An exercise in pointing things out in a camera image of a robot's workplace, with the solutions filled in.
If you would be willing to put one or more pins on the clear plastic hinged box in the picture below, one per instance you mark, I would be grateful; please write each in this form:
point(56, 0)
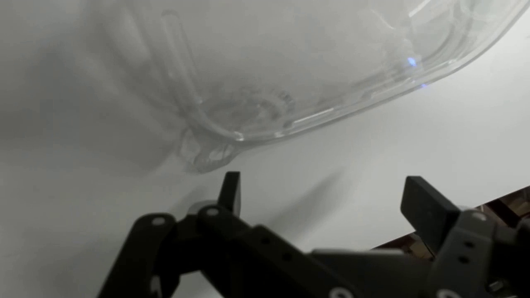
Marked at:
point(308, 66)

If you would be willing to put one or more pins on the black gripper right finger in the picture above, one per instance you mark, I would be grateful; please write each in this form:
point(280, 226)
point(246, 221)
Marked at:
point(430, 215)

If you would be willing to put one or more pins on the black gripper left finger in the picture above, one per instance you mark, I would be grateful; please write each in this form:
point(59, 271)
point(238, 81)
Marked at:
point(232, 241)

